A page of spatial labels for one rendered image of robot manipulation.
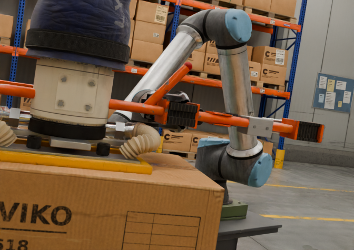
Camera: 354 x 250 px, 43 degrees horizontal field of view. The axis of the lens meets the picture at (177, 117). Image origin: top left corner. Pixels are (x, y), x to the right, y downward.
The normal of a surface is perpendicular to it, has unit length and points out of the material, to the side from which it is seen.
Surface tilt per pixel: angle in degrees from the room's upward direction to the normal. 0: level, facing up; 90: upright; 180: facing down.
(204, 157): 91
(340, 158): 90
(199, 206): 90
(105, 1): 78
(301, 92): 90
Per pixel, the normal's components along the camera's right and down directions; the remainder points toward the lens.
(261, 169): 0.77, 0.22
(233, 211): 0.63, 0.14
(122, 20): 0.94, -0.03
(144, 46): 0.33, 0.06
